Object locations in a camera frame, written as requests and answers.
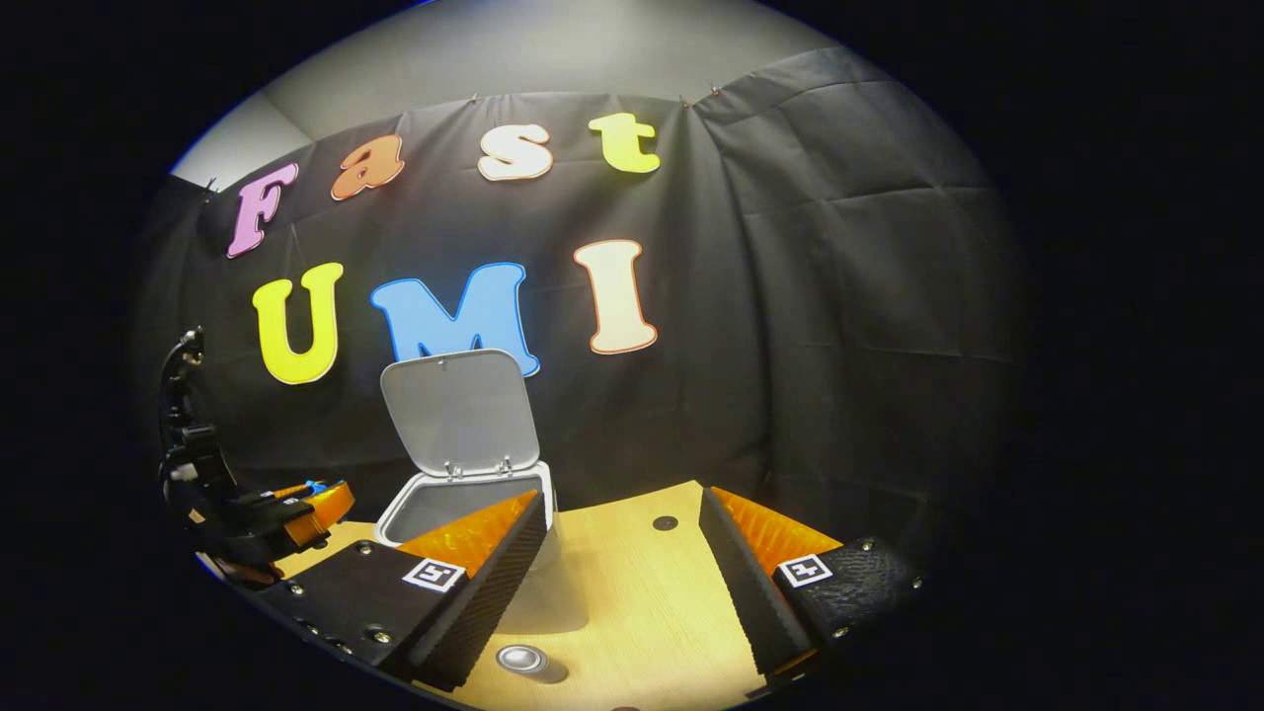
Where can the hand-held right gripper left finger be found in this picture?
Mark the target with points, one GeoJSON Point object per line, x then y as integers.
{"type": "Point", "coordinates": [484, 602]}

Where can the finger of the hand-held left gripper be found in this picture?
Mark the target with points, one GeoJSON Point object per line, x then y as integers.
{"type": "Point", "coordinates": [321, 512]}

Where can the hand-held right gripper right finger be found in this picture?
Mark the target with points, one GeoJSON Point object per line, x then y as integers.
{"type": "Point", "coordinates": [743, 592]}

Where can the silver pop can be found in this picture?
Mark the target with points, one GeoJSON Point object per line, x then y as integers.
{"type": "Point", "coordinates": [523, 660]}

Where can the white desktop garbage bin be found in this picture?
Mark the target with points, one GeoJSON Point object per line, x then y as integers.
{"type": "Point", "coordinates": [459, 415]}

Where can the wooden desktop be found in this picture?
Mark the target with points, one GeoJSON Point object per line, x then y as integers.
{"type": "Point", "coordinates": [632, 592]}

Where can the black backdrop cloth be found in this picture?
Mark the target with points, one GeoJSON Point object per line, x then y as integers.
{"type": "Point", "coordinates": [810, 296]}

